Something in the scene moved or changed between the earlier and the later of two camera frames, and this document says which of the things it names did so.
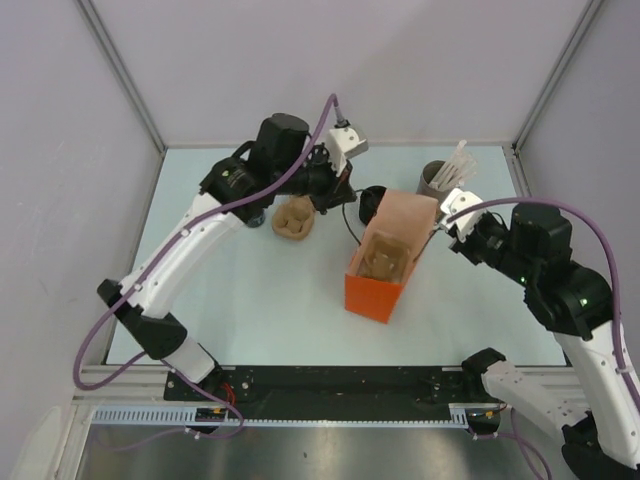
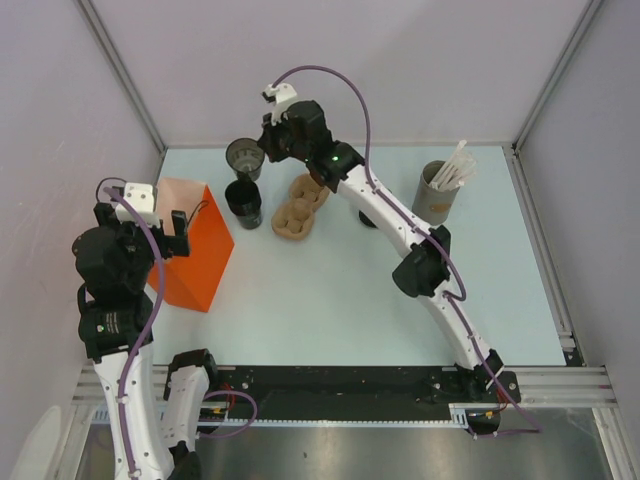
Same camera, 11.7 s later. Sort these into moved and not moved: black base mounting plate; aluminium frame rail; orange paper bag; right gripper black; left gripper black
Moved: right gripper black; left gripper black; orange paper bag
Not moved: aluminium frame rail; black base mounting plate
